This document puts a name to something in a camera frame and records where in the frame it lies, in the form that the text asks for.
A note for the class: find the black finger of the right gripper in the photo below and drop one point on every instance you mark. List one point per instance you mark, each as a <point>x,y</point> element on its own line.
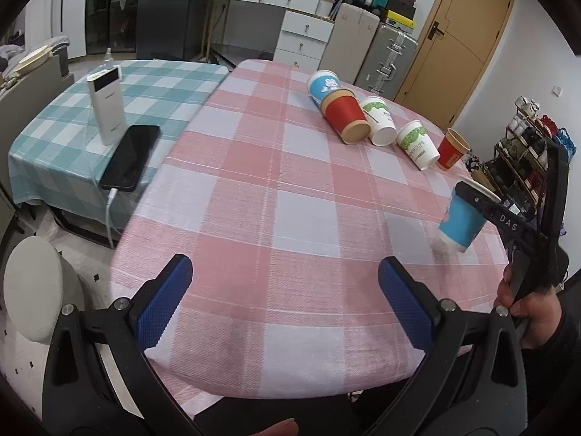
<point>487,204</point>

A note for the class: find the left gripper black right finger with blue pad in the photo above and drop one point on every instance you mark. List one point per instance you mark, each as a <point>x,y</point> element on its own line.
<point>471,380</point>

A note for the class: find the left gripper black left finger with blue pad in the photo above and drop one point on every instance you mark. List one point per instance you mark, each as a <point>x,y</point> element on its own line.
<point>97,379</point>

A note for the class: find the blue white paper cup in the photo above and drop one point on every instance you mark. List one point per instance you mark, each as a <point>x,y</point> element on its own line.
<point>461,224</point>

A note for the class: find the red paper cup upright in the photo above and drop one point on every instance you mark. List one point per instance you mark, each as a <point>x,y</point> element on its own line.
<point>451,149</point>

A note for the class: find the white green cup right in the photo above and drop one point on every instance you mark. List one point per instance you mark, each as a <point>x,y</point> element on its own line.
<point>416,143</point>

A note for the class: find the white green cup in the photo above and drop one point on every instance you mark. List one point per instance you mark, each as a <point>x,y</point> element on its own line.
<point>416,143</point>
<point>383,130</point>

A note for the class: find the white green cup left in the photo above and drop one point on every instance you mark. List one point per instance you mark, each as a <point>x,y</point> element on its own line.
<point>383,130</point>

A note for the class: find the red paper cup lying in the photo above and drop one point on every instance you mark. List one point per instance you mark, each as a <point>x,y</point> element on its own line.
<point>345,116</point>

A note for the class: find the blue white cup far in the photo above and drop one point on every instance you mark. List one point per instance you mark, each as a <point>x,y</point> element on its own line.
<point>321,84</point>

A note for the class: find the person's right hand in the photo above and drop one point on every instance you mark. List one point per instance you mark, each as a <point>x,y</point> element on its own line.
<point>542,308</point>

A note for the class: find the person's left thumb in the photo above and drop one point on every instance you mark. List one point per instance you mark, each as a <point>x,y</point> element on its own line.
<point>287,427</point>

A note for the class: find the shoe rack with shoes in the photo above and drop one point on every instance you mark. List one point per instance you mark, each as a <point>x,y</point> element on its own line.
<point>520,160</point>

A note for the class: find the round grey stool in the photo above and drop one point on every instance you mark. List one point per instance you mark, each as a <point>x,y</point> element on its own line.
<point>38,282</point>

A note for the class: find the silver suitcase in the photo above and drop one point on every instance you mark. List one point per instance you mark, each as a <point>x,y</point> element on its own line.
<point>387,62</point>

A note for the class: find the pink checkered tablecloth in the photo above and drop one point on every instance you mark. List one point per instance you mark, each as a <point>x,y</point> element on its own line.
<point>285,226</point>

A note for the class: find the wooden door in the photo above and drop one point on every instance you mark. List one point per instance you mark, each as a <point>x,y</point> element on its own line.
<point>455,48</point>

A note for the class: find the black smartphone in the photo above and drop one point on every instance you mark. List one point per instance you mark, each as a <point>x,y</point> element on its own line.
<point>130,158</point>

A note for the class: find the stacked shoe boxes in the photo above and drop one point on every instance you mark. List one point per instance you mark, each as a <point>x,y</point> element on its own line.
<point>401,4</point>

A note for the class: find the beige suitcase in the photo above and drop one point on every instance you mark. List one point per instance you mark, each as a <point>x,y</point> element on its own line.
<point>353,32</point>

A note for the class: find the white desk with drawers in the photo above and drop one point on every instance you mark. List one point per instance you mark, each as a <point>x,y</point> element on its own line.
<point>292,32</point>

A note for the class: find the white power bank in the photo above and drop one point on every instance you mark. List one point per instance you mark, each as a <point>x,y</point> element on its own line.
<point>107,102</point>

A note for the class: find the black refrigerator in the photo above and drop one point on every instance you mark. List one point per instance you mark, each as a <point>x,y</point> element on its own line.
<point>169,29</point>

